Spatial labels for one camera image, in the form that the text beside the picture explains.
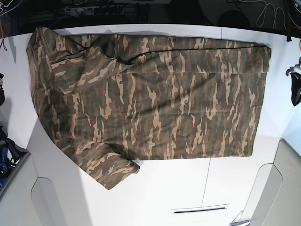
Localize camouflage T-shirt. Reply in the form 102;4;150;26
26;27;271;189

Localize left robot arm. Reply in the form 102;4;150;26
283;0;301;106

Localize grey looped cable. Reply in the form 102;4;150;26
256;0;289;30

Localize blue and black cable bundle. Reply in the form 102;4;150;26
0;124;24;189

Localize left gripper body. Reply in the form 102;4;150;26
285;58;301;76

